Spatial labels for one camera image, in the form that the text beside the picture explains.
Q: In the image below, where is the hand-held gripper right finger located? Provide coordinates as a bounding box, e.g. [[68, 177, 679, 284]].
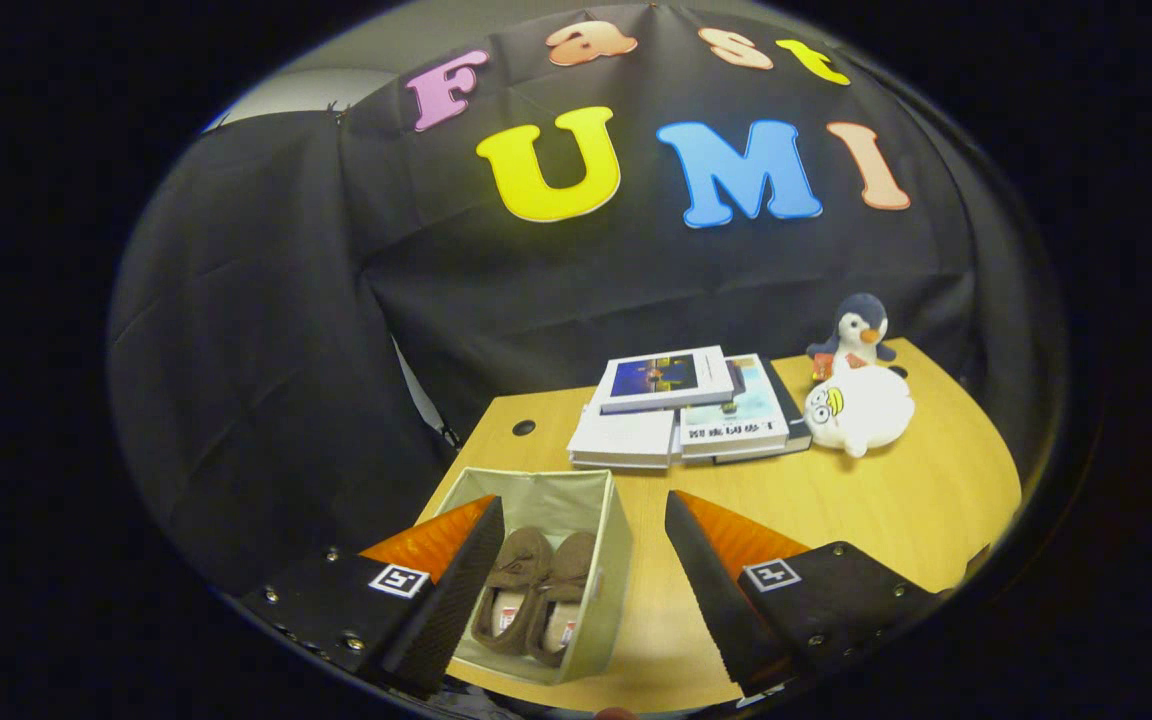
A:
[[664, 490, 942, 701]]

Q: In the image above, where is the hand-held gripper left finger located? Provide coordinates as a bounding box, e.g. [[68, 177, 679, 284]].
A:
[[236, 495, 507, 701]]

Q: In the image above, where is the brown fuzzy shoe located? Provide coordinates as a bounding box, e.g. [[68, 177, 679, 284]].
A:
[[526, 530, 599, 668], [471, 527, 555, 656]]

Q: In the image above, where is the green fabric storage box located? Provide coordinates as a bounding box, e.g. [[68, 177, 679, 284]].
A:
[[416, 467, 634, 686]]

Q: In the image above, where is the white book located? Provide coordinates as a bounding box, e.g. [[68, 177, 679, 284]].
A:
[[566, 405, 679, 469], [568, 455, 672, 471]]

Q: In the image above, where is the book with light blue cover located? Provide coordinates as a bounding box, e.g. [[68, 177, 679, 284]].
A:
[[678, 353, 792, 459]]

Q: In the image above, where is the black book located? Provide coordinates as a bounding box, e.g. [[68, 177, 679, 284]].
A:
[[716, 358, 814, 466]]

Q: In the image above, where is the book with dark blue cover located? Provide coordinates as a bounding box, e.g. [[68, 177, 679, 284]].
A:
[[598, 346, 737, 415]]

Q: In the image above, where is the white plush toy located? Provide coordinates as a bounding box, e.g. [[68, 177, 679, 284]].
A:
[[803, 365, 917, 458]]

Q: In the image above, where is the penguin plush toy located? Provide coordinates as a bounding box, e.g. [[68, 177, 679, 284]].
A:
[[806, 293, 897, 383]]

